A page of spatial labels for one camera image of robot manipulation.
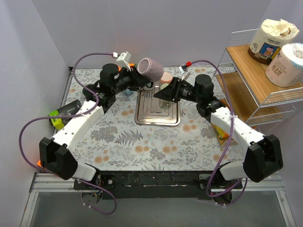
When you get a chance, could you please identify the green mug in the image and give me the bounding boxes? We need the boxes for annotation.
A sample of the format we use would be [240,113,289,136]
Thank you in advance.
[159,83,171,110]

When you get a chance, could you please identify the orange yellow box on shelf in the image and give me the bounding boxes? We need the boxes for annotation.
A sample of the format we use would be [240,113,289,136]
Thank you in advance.
[214,125,229,140]

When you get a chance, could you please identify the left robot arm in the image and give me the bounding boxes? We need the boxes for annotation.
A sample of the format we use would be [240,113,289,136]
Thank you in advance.
[39,63,152,189]

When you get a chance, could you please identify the blue white mug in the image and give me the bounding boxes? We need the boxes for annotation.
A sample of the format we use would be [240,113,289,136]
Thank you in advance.
[143,82,154,92]

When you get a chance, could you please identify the purple mug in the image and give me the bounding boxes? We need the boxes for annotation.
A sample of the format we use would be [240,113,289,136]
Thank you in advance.
[137,58,164,82]

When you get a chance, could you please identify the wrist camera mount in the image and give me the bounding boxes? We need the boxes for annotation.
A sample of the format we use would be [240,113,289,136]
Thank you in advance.
[178,61,192,81]
[112,52,132,71]

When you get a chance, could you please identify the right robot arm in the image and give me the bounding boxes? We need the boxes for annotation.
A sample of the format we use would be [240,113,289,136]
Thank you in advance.
[154,74,284,188]

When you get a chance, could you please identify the light blue faceted mug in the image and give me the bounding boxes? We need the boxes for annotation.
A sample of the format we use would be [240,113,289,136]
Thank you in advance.
[124,89,133,95]

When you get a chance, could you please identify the cartoon toilet paper roll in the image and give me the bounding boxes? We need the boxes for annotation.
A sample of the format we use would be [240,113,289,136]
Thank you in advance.
[248,19,300,65]

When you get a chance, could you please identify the pink mug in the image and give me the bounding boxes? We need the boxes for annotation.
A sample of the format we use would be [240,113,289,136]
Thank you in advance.
[160,72,173,83]

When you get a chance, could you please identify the orange box at back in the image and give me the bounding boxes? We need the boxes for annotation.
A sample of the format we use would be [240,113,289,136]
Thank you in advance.
[118,63,137,71]

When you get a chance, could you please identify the steel tray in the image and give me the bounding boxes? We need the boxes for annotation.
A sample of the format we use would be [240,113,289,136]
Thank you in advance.
[134,82,180,126]

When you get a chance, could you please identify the dark teal mug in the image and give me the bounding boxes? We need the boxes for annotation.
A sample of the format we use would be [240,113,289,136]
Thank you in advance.
[82,84,97,102]

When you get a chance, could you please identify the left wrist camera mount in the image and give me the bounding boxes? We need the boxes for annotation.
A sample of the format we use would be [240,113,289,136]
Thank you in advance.
[112,52,132,71]

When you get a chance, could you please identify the green black box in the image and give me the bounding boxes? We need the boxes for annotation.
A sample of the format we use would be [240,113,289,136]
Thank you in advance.
[49,99,81,130]

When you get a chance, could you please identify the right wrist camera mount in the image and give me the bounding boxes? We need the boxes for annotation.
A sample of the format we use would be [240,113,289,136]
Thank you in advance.
[178,61,192,81]

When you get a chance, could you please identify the aluminium frame rail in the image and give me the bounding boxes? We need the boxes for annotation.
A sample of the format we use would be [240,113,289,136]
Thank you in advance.
[21,173,296,227]

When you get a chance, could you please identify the wire wooden shelf rack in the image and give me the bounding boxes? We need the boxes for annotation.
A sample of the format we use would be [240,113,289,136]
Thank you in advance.
[214,29,303,128]

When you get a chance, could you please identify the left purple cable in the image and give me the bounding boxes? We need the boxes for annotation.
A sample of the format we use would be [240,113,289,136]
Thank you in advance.
[18,52,117,215]

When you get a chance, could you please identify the pink toilet paper roll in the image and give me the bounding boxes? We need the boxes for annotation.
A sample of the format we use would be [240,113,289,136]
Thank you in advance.
[265,43,303,87]

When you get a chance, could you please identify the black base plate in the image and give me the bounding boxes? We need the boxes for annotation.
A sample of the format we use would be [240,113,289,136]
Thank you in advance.
[73,170,244,201]

